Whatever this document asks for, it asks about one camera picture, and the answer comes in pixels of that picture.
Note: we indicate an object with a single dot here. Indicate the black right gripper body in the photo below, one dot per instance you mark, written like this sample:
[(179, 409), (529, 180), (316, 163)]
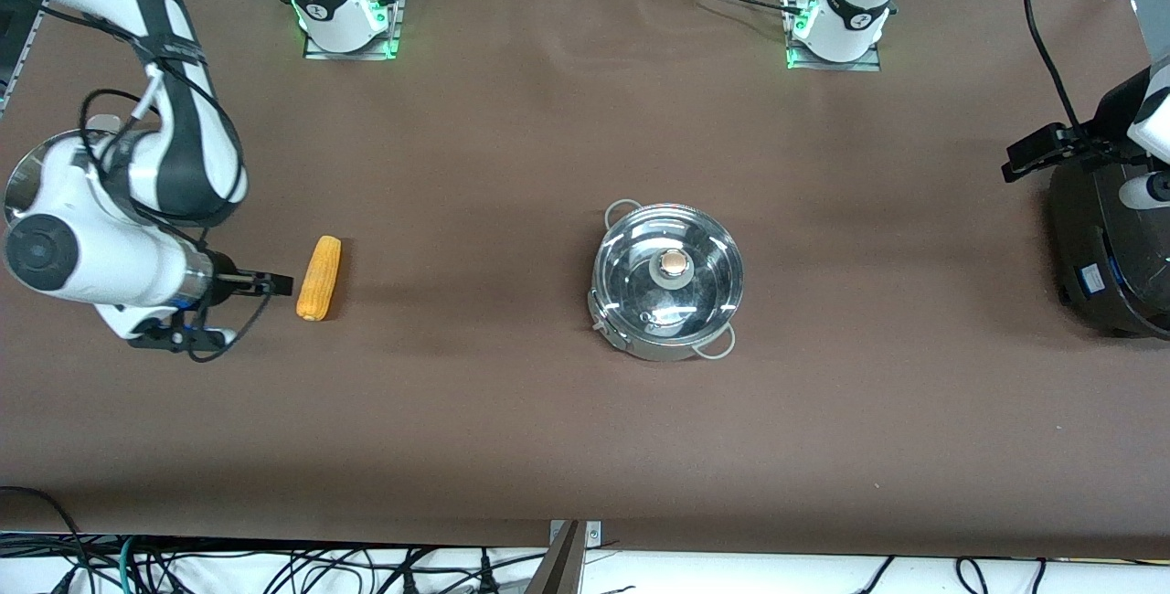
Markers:
[(220, 281)]

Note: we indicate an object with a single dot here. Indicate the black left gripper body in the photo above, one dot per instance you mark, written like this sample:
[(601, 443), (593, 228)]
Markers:
[(1071, 144)]

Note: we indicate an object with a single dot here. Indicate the yellow corn cob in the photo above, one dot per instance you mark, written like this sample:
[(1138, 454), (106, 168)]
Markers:
[(319, 279)]

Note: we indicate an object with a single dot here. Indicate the glass pot lid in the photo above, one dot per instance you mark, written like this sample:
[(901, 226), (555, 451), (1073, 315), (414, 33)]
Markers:
[(631, 256)]

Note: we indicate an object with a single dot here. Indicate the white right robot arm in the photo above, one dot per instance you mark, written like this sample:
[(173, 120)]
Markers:
[(91, 256)]

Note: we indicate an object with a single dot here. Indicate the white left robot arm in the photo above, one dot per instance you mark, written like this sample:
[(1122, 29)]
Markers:
[(850, 18)]

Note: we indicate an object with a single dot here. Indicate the steel steamer pot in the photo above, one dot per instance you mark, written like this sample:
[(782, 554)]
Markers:
[(26, 175)]

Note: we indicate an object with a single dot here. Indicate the stainless steel pot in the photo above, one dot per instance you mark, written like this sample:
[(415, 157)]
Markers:
[(663, 353)]

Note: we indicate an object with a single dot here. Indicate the black rice cooker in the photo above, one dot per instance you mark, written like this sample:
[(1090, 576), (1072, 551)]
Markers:
[(1106, 256)]

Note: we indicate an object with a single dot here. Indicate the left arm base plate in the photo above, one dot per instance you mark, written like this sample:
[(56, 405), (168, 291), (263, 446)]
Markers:
[(873, 64)]

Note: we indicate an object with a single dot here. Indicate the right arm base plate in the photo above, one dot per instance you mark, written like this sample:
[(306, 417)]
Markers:
[(395, 37)]

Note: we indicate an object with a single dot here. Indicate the dark camera pole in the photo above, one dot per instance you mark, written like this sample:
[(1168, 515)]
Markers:
[(559, 567)]

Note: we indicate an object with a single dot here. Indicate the metal table edge bracket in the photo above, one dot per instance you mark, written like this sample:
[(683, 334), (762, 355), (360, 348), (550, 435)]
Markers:
[(594, 535)]

